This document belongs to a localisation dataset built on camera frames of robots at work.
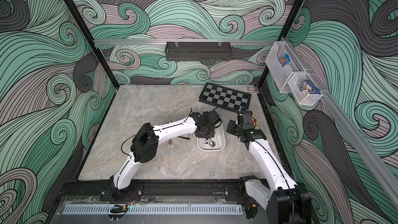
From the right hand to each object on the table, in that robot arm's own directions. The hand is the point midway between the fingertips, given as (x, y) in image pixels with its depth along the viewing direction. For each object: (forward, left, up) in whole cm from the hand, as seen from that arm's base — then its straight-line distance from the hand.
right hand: (234, 126), depth 83 cm
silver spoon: (-4, +12, -12) cm, 17 cm away
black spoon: (-2, +28, -9) cm, 29 cm away
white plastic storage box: (-1, +7, -12) cm, 14 cm away
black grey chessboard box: (+29, 0, -9) cm, 30 cm away
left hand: (-1, +12, -6) cm, 14 cm away
